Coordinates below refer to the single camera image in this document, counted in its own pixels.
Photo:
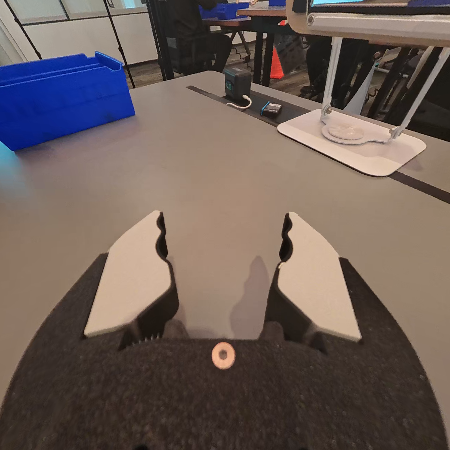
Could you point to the large frosted window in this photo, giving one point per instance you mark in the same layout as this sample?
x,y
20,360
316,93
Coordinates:
x,y
77,31

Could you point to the small black battery pack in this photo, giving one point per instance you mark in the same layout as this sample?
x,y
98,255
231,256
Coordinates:
x,y
271,109

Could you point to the blue plastic bin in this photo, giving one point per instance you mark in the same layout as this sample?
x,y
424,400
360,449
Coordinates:
x,y
63,105
228,12

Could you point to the orange traffic cone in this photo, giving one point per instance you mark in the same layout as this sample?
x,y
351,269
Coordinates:
x,y
277,66

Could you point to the thin black stand pole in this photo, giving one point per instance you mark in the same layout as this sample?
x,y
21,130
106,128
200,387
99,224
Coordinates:
x,y
119,44
23,30

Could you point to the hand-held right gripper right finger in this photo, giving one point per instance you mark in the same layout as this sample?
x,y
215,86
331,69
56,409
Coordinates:
x,y
316,284

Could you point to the wooden top office desk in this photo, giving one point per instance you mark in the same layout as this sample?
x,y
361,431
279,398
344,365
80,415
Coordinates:
x,y
260,12

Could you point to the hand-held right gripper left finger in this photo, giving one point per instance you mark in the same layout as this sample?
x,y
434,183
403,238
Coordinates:
x,y
133,277

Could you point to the thick black vertical pole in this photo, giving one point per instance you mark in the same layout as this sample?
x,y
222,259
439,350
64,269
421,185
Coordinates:
x,y
160,42

